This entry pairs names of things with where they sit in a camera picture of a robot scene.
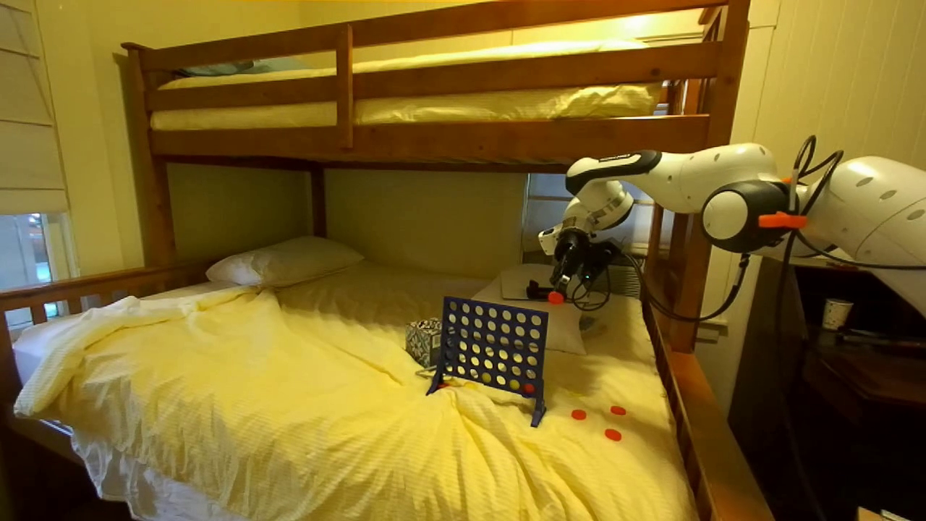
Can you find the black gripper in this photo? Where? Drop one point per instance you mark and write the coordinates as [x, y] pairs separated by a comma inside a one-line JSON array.
[[579, 263]]

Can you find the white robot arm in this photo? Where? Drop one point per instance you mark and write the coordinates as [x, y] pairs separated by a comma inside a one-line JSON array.
[[873, 210]]

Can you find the blue connect four board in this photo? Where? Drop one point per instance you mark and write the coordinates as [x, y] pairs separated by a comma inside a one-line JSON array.
[[495, 346]]

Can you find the black patterned box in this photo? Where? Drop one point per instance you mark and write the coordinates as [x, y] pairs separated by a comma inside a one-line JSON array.
[[423, 344]]

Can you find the dark wooden side table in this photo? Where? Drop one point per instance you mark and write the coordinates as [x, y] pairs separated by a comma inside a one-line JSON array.
[[831, 394]]

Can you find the white pillow near headboard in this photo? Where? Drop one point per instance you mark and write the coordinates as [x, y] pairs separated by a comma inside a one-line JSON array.
[[281, 265]]

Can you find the yellow striped bed sheet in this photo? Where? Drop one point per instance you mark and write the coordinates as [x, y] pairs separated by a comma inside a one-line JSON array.
[[304, 406]]

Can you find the white window blind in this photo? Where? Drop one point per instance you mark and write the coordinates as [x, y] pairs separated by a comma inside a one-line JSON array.
[[31, 161]]

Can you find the wooden bunk bed frame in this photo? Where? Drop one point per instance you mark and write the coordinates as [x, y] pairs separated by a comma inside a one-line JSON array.
[[699, 116]]

